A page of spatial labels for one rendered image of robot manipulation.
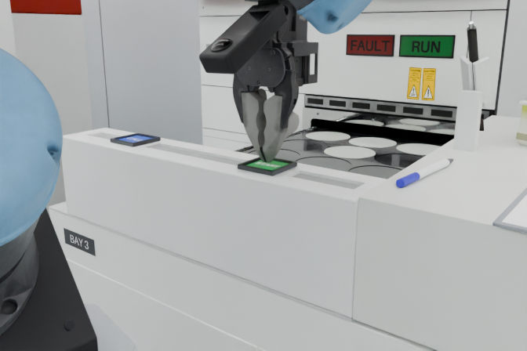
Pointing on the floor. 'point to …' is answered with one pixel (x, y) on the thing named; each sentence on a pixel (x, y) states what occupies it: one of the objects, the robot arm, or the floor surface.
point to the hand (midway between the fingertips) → (263, 153)
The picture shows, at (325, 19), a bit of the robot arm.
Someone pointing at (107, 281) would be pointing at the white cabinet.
